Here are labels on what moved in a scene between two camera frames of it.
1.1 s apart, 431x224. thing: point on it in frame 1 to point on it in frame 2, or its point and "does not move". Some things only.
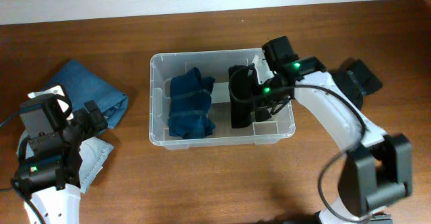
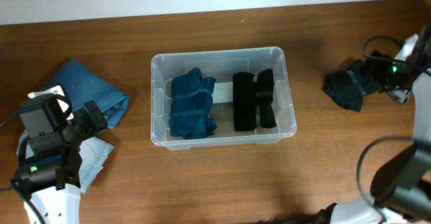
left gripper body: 89,118 does not move
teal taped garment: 190,116 does not move
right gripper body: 270,95 to 392,76
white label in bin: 220,93 does not move
